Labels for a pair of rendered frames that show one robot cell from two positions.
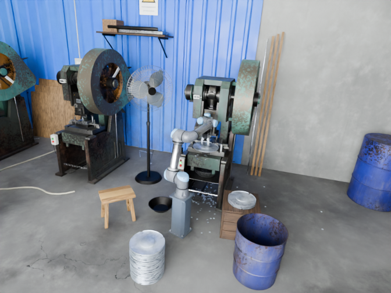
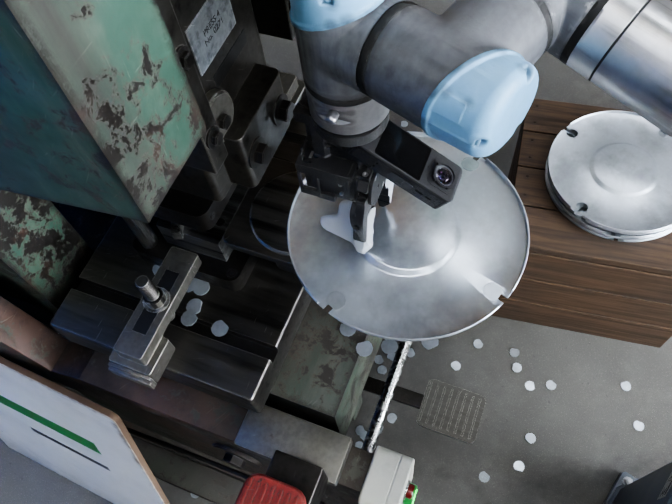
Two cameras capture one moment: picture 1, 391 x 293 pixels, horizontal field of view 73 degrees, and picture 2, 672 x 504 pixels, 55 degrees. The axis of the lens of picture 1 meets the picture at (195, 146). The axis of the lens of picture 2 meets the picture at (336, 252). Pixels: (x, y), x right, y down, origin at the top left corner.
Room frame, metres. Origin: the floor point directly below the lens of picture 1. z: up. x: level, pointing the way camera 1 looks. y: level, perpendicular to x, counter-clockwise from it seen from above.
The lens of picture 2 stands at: (2.74, 0.28, 1.45)
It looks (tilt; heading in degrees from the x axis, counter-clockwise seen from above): 61 degrees down; 286
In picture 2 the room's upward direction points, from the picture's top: 10 degrees counter-clockwise
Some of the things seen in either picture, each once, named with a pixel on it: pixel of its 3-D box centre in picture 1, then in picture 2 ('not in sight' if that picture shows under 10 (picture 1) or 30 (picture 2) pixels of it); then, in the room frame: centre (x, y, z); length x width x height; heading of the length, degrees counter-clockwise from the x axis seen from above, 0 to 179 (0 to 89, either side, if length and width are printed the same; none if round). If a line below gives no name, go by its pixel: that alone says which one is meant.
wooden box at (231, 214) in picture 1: (239, 215); (595, 225); (2.37, -0.52, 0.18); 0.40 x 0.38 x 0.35; 173
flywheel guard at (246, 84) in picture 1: (243, 96); not in sight; (3.04, -0.51, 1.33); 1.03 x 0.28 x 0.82; 166
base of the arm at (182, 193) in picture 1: (182, 190); not in sight; (2.26, 0.10, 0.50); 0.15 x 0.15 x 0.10
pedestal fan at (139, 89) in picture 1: (156, 119); not in sight; (3.71, 0.60, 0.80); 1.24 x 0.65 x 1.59; 166
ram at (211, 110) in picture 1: (210, 120); (178, 40); (2.98, -0.15, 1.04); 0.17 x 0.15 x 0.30; 166
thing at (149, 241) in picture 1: (147, 242); not in sight; (1.72, 0.34, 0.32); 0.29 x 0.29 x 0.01
